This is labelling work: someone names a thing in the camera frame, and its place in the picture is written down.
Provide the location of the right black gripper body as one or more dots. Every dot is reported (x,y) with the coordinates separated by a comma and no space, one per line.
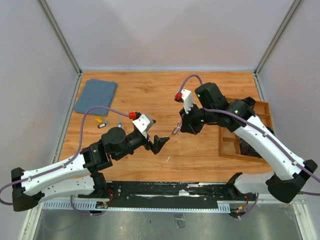
(196,115)

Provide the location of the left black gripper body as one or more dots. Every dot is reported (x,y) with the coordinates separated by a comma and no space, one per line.
(135,141)

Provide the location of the large metal keyring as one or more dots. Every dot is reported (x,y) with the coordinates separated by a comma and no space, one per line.
(177,129)

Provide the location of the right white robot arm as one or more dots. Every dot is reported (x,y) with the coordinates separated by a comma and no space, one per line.
(289,172)

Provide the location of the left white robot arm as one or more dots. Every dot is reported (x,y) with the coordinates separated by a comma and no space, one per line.
(80,175)

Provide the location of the blue tag key upper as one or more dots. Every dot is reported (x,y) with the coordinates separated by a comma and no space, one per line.
(119,123)

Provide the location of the white tag key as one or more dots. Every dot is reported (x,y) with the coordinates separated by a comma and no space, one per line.
(103,124)

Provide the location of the wooden compartment tray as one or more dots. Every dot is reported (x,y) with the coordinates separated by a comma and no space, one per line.
(232,147)

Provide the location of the rolled dark tie right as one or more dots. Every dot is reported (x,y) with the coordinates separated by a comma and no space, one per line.
(246,149)

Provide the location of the blue folded cloth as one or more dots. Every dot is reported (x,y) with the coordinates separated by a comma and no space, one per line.
(95,93)

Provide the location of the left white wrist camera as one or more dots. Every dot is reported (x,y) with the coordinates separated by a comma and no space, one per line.
(142,124)

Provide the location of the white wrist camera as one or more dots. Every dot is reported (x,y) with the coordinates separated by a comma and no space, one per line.
(185,96)
(142,124)

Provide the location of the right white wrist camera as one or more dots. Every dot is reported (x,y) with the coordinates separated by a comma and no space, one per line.
(185,96)

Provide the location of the black mounting base rail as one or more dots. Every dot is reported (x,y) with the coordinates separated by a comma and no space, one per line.
(168,192)

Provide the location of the grey slotted cable duct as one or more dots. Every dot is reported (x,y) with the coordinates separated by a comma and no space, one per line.
(148,206)

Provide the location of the right aluminium frame post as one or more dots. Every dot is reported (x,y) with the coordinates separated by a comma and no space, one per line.
(293,9)

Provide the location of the aluminium frame post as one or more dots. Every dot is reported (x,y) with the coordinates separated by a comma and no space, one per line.
(59,35)
(293,9)

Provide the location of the left aluminium frame post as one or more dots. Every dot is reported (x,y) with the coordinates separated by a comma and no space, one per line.
(59,35)

